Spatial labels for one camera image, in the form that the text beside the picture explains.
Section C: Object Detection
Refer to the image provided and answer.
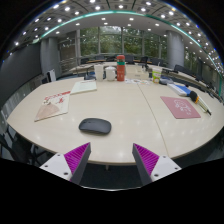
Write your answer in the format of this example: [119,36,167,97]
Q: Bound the red drink bottle, green band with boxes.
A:
[116,54,127,82]

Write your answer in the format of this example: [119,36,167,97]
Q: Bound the green-printed paper cup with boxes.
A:
[151,67,163,84]

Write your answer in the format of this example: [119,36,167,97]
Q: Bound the blue and white book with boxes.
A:
[166,82,192,98]

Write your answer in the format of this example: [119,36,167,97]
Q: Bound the white standing floor appliance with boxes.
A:
[45,68,57,83]

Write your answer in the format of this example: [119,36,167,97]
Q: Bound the red and white fan-print booklet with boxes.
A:
[34,90,72,123]

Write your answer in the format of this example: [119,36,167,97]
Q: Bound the dark desk conference console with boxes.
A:
[159,75,174,86]

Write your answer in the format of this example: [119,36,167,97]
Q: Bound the white paper document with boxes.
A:
[70,79,98,96]

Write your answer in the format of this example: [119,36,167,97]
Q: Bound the pink mouse pad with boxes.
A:
[160,95,202,120]

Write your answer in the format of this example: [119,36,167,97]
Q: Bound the black handheld microphone, yellow ring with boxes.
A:
[189,90,213,116]

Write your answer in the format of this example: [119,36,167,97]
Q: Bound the colourful printed leaflet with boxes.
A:
[124,78,152,86]

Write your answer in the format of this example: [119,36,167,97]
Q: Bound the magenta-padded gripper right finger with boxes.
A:
[131,143,183,187]

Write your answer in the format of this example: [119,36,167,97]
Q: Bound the black computer mouse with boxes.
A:
[78,117,112,136]

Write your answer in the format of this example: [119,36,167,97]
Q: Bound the ceiling lights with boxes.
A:
[13,0,223,64]

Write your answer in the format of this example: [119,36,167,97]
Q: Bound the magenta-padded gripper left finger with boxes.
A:
[39,142,92,185]

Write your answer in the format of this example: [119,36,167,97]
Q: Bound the white cardboard box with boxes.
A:
[125,64,150,81]

